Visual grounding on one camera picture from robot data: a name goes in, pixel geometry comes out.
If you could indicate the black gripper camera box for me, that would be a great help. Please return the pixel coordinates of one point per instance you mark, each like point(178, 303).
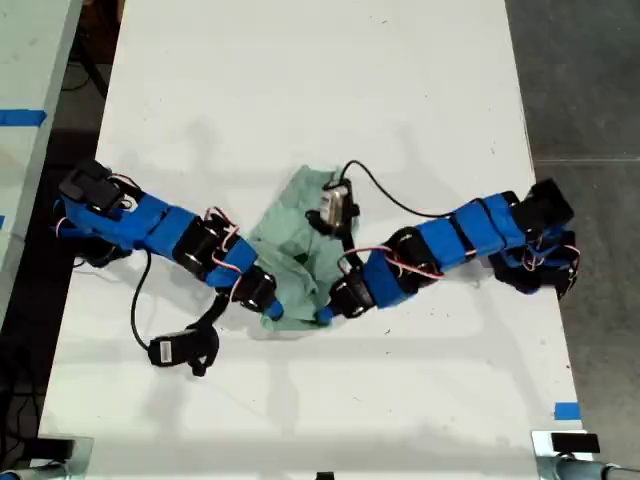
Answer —
point(172, 351)
point(334, 205)

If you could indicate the black camera stalk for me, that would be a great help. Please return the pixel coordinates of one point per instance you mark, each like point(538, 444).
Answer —
point(210, 312)
point(350, 250)

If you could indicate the long blue tape strip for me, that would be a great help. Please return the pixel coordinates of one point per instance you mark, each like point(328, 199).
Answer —
point(20, 118)

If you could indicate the tiny black box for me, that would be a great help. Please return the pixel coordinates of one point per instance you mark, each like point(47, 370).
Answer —
point(325, 476)

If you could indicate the short blue tape strip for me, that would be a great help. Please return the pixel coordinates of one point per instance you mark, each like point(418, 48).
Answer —
point(567, 411)

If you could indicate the grey pipe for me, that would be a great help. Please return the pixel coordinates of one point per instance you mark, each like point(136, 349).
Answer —
point(30, 474)
point(580, 470)

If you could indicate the pale green T-shirt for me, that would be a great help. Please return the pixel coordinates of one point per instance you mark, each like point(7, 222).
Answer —
point(285, 250)

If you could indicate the white side table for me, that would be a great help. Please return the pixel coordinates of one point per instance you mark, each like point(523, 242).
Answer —
point(30, 60)

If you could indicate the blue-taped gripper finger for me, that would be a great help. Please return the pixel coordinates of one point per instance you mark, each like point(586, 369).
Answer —
point(272, 309)
point(326, 316)

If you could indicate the silver table clamp plate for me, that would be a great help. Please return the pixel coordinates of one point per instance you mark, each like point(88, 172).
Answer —
point(540, 450)
point(84, 452)

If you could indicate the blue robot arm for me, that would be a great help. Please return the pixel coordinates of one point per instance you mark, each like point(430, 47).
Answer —
point(450, 235)
point(150, 225)

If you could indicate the small black box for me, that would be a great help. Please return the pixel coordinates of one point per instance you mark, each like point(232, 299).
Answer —
point(55, 448)
point(575, 443)

